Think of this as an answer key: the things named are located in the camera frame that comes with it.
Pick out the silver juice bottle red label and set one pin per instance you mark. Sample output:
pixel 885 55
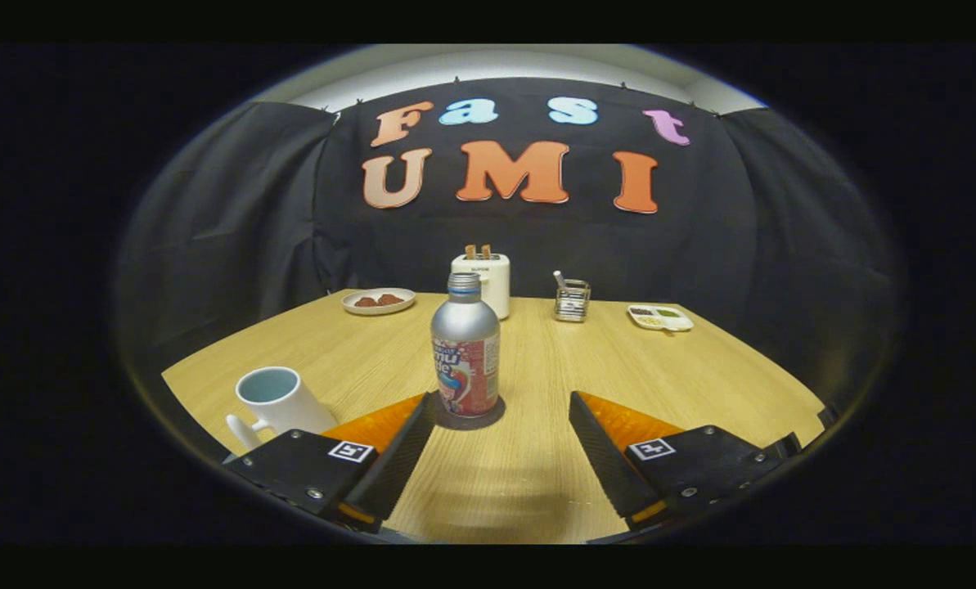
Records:
pixel 465 327

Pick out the white round plate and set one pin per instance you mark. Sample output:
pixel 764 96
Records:
pixel 377 310

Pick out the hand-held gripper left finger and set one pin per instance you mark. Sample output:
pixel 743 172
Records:
pixel 393 470

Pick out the wooden table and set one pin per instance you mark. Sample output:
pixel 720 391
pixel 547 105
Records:
pixel 577 368

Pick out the brown pastry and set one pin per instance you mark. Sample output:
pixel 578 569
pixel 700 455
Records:
pixel 366 302
pixel 390 299

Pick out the white divided food tray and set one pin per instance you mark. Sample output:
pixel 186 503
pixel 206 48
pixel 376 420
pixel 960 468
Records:
pixel 659 319

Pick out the white toaster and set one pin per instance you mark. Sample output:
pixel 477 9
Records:
pixel 497 286

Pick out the white cup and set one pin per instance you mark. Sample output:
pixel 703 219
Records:
pixel 279 405

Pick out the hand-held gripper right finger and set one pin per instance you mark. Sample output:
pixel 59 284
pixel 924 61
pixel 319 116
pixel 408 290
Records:
pixel 610 466

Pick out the dark round coaster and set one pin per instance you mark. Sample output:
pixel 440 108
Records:
pixel 488 418

